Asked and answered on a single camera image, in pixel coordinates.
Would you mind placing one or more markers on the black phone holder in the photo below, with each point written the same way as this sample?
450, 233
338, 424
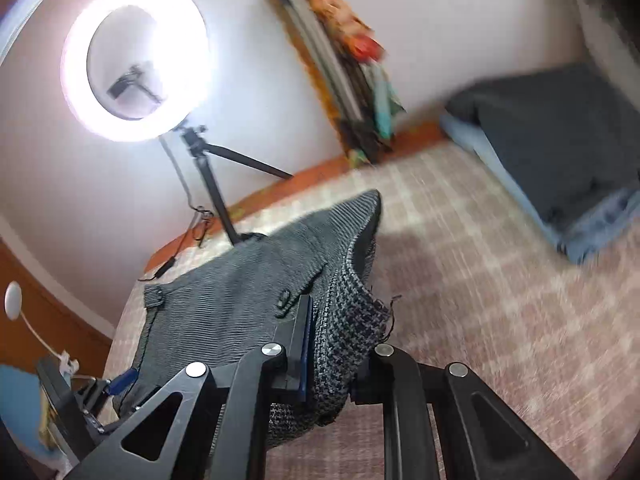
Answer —
131, 85

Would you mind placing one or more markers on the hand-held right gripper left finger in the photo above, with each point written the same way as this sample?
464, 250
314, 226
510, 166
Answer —
304, 355

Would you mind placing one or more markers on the grey houndstooth pants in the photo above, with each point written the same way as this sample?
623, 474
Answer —
225, 300

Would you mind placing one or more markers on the light blue folded cloth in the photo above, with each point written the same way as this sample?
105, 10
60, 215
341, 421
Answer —
595, 240

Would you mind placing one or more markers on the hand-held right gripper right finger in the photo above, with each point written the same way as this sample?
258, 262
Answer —
371, 386

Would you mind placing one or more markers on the pink plaid bedsheet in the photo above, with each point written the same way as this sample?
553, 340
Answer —
475, 285

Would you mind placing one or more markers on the dark grey folded cloth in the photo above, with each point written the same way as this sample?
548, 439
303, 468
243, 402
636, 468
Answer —
550, 135

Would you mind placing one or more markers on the folded frame with colourful cloth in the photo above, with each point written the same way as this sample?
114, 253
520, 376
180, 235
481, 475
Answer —
345, 75

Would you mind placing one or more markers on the white round lamp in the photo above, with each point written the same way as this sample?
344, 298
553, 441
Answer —
13, 301

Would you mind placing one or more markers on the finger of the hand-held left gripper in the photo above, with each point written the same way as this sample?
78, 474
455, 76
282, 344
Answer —
122, 381

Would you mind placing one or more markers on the black tripod stand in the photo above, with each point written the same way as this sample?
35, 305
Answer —
212, 195

